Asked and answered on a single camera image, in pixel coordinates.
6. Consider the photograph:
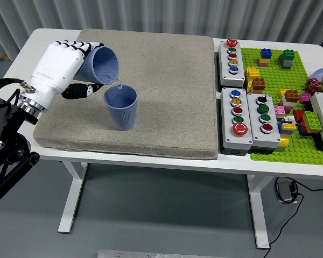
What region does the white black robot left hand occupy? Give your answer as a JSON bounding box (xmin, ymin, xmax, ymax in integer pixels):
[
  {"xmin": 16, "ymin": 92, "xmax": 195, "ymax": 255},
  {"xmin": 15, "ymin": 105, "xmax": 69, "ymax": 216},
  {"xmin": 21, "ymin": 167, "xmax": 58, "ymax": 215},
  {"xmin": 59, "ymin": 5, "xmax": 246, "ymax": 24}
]
[{"xmin": 29, "ymin": 39, "xmax": 105, "ymax": 108}]

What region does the blue ribbed plastic cup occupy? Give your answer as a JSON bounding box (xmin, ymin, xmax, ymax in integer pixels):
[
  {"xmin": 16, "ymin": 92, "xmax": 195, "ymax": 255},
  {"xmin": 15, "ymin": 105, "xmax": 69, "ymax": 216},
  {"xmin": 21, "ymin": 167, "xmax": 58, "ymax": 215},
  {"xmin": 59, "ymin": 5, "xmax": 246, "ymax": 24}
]
[
  {"xmin": 103, "ymin": 85, "xmax": 139, "ymax": 131},
  {"xmin": 73, "ymin": 46, "xmax": 120, "ymax": 85}
]

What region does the grey-brown fabric mat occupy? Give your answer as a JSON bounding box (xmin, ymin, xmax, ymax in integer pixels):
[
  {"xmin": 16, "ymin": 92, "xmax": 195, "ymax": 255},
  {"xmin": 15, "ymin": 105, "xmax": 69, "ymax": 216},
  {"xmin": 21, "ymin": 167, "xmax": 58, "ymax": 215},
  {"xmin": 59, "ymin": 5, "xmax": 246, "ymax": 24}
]
[{"xmin": 33, "ymin": 28, "xmax": 218, "ymax": 161}]

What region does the grey pleated curtain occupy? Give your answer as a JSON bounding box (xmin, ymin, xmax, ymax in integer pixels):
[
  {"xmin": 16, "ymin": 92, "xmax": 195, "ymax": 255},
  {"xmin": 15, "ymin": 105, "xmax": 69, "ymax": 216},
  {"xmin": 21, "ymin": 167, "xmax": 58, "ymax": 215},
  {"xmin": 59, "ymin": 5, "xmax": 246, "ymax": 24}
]
[{"xmin": 0, "ymin": 0, "xmax": 323, "ymax": 62}]

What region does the white table leg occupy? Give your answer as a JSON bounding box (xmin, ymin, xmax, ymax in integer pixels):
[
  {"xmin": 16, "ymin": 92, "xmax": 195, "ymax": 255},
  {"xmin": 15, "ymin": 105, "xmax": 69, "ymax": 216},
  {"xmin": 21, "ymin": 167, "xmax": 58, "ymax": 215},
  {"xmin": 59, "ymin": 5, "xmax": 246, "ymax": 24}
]
[
  {"xmin": 58, "ymin": 160, "xmax": 88, "ymax": 234},
  {"xmin": 246, "ymin": 174, "xmax": 271, "ymax": 249}
]

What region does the grey five-button control box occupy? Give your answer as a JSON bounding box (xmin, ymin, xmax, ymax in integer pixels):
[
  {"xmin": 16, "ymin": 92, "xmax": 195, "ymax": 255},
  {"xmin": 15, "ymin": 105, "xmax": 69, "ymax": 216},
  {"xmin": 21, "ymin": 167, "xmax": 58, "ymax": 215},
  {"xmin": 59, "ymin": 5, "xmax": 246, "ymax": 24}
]
[
  {"xmin": 220, "ymin": 87, "xmax": 254, "ymax": 156},
  {"xmin": 217, "ymin": 38, "xmax": 246, "ymax": 88}
]

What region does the brown toy brick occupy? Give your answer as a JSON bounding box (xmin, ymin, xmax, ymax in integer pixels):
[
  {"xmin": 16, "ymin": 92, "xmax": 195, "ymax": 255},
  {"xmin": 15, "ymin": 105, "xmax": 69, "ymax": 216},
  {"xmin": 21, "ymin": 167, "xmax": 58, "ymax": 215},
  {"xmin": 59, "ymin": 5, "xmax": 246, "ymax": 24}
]
[{"xmin": 251, "ymin": 77, "xmax": 266, "ymax": 91}]

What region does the green studded baseplate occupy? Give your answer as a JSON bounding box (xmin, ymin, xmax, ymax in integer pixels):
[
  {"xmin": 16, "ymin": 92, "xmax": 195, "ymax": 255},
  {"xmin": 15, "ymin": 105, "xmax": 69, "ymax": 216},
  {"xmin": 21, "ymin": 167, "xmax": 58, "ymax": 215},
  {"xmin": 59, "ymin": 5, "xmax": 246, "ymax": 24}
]
[{"xmin": 241, "ymin": 47, "xmax": 323, "ymax": 164}]

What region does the grey four-button control box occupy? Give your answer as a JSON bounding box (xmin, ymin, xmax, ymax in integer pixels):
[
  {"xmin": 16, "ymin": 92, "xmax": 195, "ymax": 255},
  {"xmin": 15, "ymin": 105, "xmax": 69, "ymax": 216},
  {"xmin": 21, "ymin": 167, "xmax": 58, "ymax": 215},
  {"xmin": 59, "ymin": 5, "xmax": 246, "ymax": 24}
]
[{"xmin": 247, "ymin": 92, "xmax": 282, "ymax": 154}]

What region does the grey toy brick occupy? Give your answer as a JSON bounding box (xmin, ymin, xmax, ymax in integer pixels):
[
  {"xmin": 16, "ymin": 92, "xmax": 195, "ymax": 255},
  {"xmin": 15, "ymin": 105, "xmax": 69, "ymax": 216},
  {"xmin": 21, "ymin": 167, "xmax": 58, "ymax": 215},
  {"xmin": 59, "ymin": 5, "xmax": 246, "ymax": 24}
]
[{"xmin": 278, "ymin": 55, "xmax": 294, "ymax": 70}]

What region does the orange toy brick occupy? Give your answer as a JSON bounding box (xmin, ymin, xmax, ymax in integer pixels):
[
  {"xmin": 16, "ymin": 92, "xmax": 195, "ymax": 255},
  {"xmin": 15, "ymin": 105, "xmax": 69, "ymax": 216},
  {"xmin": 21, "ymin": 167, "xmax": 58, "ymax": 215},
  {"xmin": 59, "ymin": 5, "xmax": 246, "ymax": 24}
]
[
  {"xmin": 284, "ymin": 89, "xmax": 300, "ymax": 103},
  {"xmin": 300, "ymin": 124, "xmax": 323, "ymax": 134}
]

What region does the yellow round toy brick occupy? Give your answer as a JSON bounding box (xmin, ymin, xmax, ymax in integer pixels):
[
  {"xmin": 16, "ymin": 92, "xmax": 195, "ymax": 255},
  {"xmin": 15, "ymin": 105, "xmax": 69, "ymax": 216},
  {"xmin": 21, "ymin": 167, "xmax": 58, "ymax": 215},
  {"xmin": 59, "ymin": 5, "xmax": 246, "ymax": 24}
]
[{"xmin": 277, "ymin": 133, "xmax": 291, "ymax": 148}]

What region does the red toy brick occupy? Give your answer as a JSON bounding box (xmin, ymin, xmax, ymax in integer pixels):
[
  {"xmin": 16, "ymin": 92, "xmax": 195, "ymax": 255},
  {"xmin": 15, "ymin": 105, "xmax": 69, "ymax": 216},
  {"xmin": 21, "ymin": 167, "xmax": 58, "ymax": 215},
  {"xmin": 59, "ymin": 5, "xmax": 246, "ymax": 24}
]
[{"xmin": 293, "ymin": 109, "xmax": 307, "ymax": 125}]

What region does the magenta toy brick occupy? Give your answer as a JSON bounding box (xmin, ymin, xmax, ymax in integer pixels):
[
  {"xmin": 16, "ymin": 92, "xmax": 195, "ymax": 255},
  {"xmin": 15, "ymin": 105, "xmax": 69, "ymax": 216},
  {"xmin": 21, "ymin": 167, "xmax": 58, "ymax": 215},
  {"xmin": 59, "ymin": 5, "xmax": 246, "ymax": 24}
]
[{"xmin": 299, "ymin": 92, "xmax": 312, "ymax": 105}]

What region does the red flower-shaped toy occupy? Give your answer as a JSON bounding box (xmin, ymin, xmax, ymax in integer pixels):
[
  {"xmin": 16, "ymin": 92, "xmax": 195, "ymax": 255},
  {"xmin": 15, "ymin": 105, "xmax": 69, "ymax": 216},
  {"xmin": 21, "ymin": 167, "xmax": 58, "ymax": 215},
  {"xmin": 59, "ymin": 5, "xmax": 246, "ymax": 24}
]
[{"xmin": 305, "ymin": 77, "xmax": 320, "ymax": 94}]

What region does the grey power adapter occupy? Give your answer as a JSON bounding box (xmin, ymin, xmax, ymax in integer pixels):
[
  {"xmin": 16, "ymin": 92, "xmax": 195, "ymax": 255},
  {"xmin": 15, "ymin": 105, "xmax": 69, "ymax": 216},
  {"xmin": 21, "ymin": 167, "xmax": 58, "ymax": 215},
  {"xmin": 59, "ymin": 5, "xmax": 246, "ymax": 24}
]
[{"xmin": 275, "ymin": 180, "xmax": 297, "ymax": 204}]

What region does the light green toy brick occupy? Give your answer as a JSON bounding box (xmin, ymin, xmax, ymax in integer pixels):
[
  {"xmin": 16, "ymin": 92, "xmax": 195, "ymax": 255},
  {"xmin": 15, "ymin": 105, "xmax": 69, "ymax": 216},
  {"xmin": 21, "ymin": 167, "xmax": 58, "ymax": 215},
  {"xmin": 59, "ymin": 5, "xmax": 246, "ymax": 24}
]
[{"xmin": 303, "ymin": 110, "xmax": 323, "ymax": 132}]

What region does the light blue plate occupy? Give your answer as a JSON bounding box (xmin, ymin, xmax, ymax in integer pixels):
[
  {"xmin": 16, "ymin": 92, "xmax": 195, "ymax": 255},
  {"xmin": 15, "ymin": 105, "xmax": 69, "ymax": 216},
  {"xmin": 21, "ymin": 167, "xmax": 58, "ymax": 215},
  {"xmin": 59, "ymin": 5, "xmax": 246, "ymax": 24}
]
[{"xmin": 311, "ymin": 68, "xmax": 323, "ymax": 84}]

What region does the black power cable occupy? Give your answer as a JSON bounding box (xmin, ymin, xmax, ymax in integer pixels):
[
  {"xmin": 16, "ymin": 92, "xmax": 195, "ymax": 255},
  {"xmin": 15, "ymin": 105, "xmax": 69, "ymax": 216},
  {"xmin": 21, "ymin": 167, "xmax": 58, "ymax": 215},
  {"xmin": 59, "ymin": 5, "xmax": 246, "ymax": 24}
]
[{"xmin": 265, "ymin": 179, "xmax": 323, "ymax": 258}]

